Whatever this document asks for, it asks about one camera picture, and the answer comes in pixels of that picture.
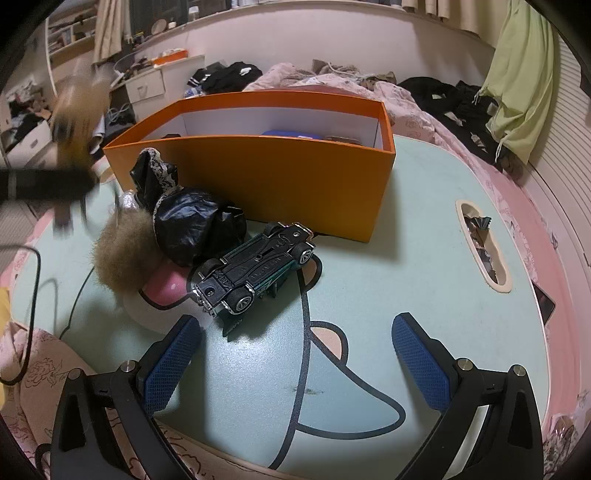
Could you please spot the black plastic bag lace trim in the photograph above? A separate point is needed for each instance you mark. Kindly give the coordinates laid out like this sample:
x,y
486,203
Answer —
x,y
184,226

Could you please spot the brown fur ball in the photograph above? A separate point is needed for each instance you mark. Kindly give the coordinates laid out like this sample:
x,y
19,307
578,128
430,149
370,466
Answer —
x,y
122,254

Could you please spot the blue tin box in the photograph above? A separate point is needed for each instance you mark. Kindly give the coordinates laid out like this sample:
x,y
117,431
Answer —
x,y
291,134

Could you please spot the orange cardboard box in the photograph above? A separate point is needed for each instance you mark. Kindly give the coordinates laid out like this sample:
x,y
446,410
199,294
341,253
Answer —
x,y
286,184

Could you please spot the black clothes pile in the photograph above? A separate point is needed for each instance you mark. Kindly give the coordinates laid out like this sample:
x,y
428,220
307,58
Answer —
x,y
443,92

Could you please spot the pink floral blanket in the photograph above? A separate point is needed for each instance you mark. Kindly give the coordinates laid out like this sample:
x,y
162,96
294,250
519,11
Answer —
x,y
415,120

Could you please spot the white bookshelf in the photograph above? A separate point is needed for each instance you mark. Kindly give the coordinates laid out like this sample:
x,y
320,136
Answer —
x,y
69,39

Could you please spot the light green hanging cloth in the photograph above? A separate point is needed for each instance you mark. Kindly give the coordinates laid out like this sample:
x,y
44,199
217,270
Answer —
x,y
521,78

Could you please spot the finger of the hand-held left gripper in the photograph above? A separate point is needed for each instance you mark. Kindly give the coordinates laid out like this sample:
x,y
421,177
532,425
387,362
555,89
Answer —
x,y
46,184

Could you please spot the white drawer cabinet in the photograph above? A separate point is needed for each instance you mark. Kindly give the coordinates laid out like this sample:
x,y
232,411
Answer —
x,y
147,87

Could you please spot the orange tissue box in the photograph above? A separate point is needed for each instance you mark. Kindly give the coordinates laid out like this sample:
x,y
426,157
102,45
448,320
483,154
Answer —
x,y
173,56

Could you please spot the mint green cartoon desktop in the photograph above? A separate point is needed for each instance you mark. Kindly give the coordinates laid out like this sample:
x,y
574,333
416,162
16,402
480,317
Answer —
x,y
351,295

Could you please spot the yellow cloth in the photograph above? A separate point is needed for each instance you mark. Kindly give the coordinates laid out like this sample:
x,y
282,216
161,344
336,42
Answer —
x,y
3,323

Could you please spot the crumpled clear plastic wrap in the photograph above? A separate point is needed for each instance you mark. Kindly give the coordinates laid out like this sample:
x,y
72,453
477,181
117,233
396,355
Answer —
x,y
127,201

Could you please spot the green toy car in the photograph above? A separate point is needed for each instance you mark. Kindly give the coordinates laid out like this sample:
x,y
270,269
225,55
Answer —
x,y
249,267

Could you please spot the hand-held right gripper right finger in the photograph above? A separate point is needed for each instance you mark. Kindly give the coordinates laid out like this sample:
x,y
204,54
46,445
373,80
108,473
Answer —
x,y
422,364

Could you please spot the round white mirror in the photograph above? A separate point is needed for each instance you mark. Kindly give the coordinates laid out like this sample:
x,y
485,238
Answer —
x,y
159,26

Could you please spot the crumpled dark wrapper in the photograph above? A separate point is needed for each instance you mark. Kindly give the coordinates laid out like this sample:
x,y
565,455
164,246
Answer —
x,y
480,240

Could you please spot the white louvred closet door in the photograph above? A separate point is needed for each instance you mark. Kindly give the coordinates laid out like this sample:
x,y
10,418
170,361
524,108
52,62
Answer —
x,y
563,138

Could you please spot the brown drink carton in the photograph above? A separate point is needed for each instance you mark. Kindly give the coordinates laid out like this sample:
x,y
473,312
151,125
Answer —
x,y
344,138

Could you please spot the beige curtain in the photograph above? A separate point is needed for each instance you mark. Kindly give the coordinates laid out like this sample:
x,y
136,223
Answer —
x,y
108,32
461,14

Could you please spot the peach doll figure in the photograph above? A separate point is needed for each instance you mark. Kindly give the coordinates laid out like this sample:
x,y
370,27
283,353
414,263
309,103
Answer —
x,y
78,120

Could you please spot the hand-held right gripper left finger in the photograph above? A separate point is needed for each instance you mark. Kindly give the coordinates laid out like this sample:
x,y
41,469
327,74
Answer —
x,y
171,364

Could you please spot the black smartphone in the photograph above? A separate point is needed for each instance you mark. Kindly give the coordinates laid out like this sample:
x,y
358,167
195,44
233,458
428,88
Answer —
x,y
544,302

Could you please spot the black white-striped clothes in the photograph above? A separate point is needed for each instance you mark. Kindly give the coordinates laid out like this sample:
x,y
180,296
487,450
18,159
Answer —
x,y
231,76

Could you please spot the brown knit cloth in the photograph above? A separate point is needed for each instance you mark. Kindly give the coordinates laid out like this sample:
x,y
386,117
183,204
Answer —
x,y
332,69

